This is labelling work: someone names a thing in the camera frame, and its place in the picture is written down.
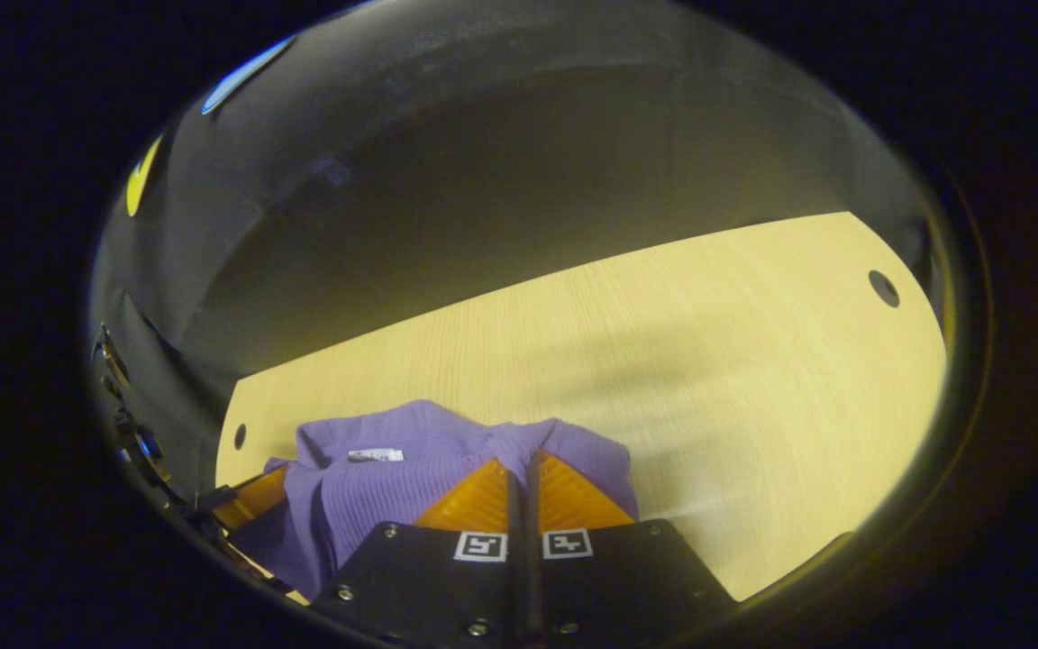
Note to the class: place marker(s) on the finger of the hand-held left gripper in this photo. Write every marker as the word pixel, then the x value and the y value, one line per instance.
pixel 253 500

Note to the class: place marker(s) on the purple button shirt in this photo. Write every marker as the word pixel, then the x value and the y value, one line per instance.
pixel 366 496

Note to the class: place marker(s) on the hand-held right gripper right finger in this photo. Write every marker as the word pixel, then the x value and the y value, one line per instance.
pixel 535 559

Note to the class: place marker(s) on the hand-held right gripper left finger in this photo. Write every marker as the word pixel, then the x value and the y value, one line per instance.
pixel 512 559

